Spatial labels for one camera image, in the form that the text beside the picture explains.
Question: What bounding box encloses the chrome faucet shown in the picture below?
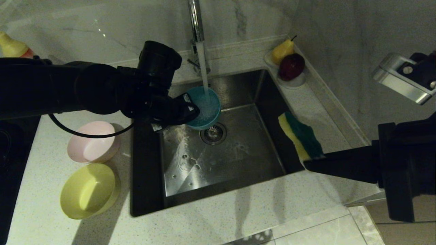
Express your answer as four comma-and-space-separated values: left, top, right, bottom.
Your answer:
187, 0, 212, 77

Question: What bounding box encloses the yellow pear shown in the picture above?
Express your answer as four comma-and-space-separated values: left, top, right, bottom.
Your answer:
271, 36, 297, 66

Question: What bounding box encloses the yellow plastic bowl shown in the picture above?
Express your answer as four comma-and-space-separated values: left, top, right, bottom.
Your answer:
60, 163, 120, 220

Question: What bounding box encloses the blue plastic bowl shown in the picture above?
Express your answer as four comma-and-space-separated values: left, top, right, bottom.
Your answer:
186, 86, 222, 131

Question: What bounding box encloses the stainless steel sink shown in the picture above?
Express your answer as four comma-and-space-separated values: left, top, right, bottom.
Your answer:
130, 69, 322, 217

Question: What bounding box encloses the light wooden cabinet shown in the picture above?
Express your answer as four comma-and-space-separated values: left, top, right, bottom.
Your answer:
342, 194, 436, 245

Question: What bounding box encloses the yellow and green sponge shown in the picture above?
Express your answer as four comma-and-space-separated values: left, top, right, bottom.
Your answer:
278, 112, 325, 162

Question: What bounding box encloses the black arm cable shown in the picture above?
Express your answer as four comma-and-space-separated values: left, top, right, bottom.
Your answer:
49, 114, 135, 138

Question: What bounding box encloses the metal sink drain strainer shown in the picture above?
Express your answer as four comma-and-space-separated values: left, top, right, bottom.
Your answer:
200, 123, 227, 146

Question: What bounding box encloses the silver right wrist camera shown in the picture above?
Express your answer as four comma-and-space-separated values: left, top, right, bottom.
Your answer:
372, 53, 436, 105

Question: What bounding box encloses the yellow detergent bottle red label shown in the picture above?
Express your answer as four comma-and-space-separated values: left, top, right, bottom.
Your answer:
0, 31, 34, 58

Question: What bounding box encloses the dark red apple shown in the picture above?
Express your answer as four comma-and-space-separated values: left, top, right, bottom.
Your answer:
278, 54, 305, 82

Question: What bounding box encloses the black induction cooktop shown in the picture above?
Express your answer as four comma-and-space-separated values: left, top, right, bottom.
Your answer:
0, 116, 41, 245

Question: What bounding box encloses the small white dish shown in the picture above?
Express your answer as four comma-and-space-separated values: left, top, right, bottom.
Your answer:
264, 51, 306, 89

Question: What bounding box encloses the pink plastic bowl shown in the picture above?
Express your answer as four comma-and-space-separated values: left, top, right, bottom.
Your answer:
67, 121, 120, 164

